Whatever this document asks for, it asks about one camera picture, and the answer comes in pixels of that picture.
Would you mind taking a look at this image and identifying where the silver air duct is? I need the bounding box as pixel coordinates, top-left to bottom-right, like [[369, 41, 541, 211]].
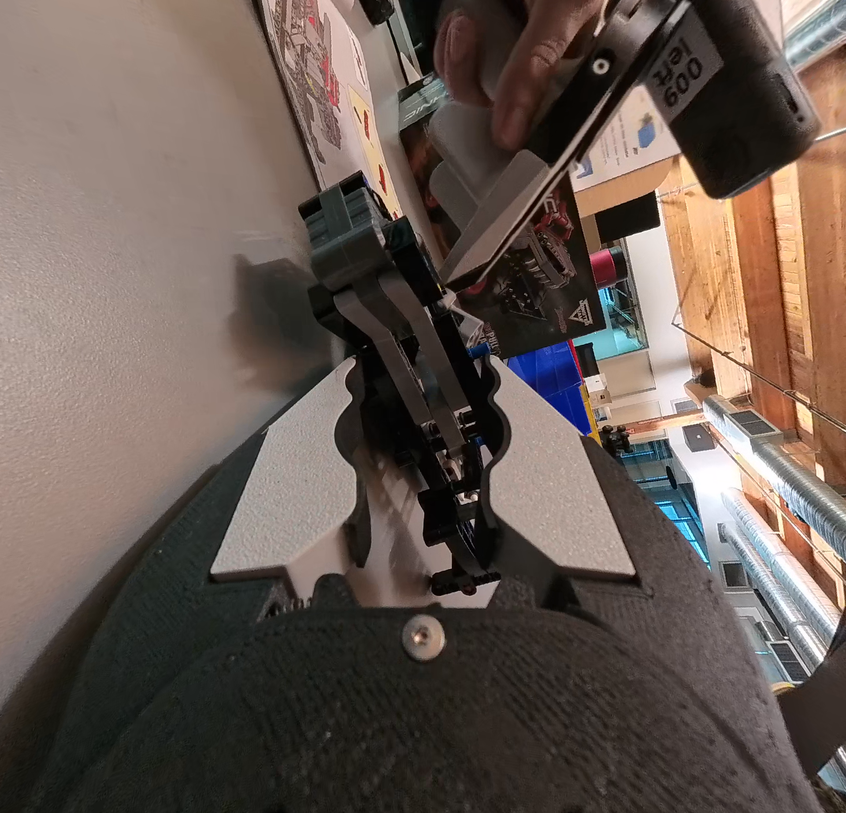
[[719, 488, 846, 669], [702, 393, 846, 543]]

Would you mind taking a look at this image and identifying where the printed instruction sheet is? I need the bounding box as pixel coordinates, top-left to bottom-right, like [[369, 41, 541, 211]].
[[253, 0, 405, 222]]

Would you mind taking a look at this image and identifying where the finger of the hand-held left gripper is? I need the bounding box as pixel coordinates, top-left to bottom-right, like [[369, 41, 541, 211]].
[[428, 103, 513, 233], [439, 149, 574, 293]]

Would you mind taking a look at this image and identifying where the black strap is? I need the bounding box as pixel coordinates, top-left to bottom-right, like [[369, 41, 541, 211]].
[[775, 602, 846, 791]]

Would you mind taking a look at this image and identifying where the white paper sign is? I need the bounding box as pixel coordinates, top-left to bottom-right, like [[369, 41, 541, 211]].
[[570, 80, 682, 196]]

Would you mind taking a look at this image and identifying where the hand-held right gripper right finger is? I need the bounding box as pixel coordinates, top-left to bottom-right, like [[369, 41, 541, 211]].
[[479, 354, 638, 586]]

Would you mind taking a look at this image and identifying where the person's left hand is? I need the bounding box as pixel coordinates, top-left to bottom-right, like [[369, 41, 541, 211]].
[[435, 0, 625, 152]]

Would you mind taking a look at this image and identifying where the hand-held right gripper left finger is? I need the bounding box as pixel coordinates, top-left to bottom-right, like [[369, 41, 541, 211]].
[[210, 356, 371, 584]]

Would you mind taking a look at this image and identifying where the blue plastic bin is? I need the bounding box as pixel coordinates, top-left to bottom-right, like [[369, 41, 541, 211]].
[[505, 339, 599, 439]]

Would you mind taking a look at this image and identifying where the black block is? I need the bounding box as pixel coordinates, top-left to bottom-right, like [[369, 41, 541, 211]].
[[595, 191, 663, 240]]

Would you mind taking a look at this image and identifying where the toy brick vehicle model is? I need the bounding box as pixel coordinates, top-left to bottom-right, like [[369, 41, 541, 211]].
[[297, 171, 503, 596]]

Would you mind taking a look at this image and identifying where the white desk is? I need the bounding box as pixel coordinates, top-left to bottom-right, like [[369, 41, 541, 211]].
[[0, 0, 483, 715]]

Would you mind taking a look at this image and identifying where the black toy box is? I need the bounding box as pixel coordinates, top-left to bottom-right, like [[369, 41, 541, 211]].
[[397, 72, 608, 359]]

